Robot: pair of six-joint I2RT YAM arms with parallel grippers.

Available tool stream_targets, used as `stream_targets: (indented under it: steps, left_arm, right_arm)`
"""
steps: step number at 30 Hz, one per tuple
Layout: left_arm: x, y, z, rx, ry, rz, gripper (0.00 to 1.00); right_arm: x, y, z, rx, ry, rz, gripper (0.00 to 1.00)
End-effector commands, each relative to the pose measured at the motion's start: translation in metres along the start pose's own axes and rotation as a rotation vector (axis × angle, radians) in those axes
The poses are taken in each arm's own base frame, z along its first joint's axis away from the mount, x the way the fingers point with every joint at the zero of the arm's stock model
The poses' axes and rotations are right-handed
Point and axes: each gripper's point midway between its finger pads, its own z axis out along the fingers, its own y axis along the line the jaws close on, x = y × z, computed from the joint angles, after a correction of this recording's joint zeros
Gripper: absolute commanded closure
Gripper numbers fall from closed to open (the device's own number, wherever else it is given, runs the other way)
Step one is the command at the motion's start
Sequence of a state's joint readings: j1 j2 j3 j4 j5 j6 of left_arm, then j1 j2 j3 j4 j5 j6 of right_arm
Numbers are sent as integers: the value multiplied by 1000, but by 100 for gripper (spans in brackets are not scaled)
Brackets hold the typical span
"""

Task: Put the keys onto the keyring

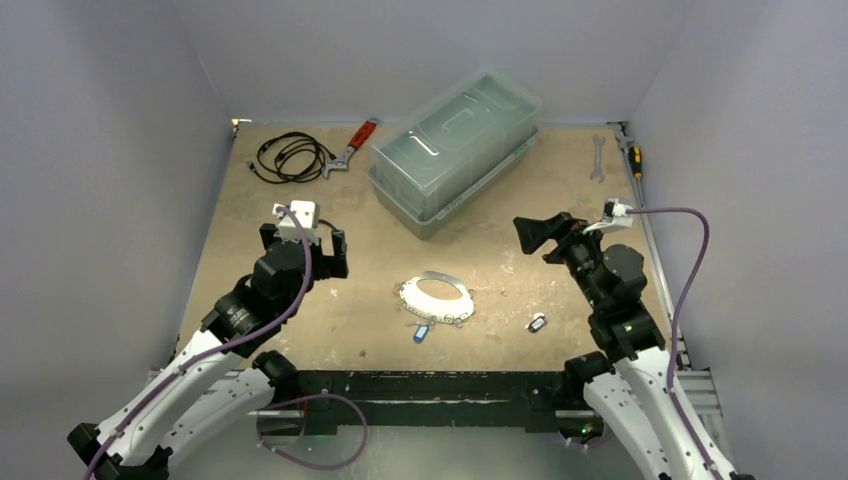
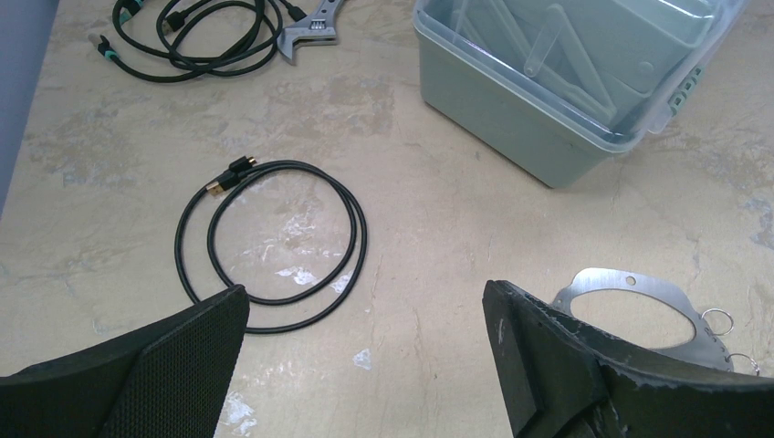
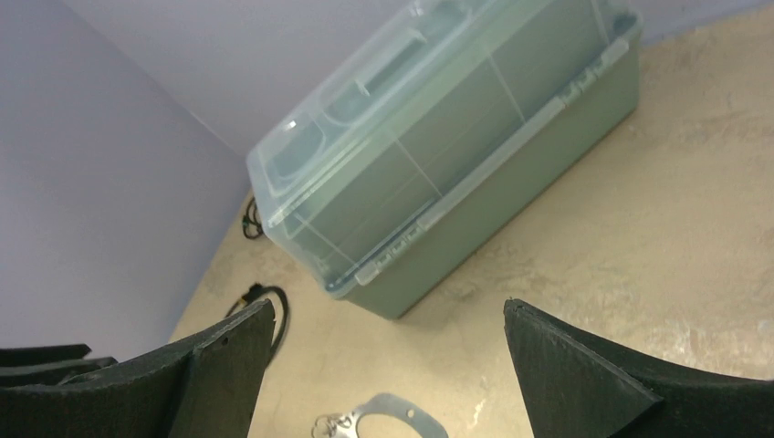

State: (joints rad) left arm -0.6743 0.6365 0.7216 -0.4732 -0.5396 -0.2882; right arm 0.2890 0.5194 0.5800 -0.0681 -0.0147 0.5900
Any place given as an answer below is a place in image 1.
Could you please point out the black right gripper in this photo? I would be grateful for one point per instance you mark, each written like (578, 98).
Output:
(565, 240)

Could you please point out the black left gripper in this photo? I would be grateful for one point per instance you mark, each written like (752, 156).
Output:
(330, 265)

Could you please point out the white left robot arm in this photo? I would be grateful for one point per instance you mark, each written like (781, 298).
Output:
(174, 412)

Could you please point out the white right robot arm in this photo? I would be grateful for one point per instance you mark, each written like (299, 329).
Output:
(631, 380)

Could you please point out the silver open end spanner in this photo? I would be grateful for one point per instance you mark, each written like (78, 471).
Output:
(597, 172)

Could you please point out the clear plastic storage box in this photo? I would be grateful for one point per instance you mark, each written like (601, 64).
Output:
(449, 150)

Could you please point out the yellow black screwdriver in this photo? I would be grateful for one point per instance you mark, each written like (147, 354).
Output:
(635, 162)

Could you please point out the blue key tag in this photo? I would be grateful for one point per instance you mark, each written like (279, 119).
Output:
(421, 333)

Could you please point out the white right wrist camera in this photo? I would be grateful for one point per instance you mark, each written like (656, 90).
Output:
(615, 217)

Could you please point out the red handled adjustable wrench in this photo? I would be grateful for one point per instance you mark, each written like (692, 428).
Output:
(341, 163)

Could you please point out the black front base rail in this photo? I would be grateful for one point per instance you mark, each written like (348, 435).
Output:
(530, 400)

